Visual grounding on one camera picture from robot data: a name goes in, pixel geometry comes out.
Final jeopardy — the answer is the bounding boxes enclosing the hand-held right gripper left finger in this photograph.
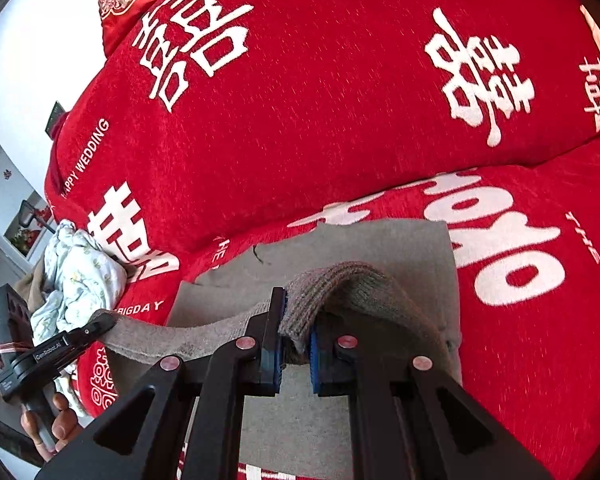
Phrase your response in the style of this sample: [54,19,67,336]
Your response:
[35,287,287,480]

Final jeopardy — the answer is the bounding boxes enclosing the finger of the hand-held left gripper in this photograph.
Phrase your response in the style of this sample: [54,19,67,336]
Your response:
[79,312,117,347]

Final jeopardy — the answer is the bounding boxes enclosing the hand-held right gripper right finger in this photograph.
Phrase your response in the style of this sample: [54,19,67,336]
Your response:
[307,322,556,480]

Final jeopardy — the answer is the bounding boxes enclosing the grey knit sweater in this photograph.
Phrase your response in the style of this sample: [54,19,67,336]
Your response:
[97,219,464,480]

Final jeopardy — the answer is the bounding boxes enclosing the person's left hand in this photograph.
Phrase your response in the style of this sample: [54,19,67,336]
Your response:
[21,392,81,463]

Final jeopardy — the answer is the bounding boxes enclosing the black plastic box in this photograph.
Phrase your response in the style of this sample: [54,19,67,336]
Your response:
[0,283,34,362]

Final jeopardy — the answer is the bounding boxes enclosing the white floral cloth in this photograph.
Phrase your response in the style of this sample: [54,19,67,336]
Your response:
[30,219,129,348]

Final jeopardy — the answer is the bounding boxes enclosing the beige cloth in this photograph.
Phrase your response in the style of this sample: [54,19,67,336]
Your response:
[27,259,57,312]

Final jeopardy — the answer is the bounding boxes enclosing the red printed blanket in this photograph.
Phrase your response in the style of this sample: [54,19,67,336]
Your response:
[44,0,600,480]

